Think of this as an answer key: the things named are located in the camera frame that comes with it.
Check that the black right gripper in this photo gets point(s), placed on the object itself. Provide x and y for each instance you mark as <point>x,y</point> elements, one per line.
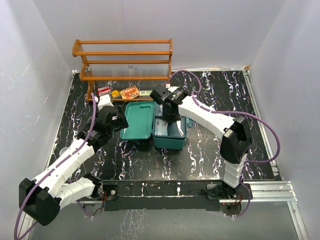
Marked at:
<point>170,120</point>

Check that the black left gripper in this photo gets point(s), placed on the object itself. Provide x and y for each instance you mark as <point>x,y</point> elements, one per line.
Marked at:
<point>121,122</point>

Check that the blue white packet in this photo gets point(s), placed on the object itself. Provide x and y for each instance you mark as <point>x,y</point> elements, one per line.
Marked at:
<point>161,127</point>

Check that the green plastic medicine box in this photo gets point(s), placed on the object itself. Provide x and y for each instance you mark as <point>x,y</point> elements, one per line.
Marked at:
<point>140,118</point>

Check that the black scissors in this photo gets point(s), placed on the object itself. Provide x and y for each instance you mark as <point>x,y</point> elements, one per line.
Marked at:
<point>179,128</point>

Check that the blue grey divided tray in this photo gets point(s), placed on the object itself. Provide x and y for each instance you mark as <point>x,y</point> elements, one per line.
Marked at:
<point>172,126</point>

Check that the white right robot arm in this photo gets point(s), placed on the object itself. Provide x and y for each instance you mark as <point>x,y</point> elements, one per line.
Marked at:
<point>234,134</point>

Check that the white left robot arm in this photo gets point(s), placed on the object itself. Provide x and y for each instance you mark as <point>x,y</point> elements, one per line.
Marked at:
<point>45,195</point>

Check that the red white medicine box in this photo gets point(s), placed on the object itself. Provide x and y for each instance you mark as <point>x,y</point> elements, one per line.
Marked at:
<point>102,91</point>

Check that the orange medicine box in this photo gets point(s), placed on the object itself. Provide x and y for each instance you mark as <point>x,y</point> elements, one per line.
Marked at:
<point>129,93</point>

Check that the yellow grey small object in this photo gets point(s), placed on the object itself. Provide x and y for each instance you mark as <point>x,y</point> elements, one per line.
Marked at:
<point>115,94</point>

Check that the pale green long box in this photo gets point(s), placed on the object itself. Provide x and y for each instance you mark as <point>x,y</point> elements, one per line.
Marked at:
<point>145,93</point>

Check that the orange wooden shelf rack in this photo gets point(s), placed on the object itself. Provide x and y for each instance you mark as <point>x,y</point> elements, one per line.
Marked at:
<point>123,60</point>

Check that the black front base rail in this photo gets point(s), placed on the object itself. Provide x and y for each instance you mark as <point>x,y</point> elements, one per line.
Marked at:
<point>168,194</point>

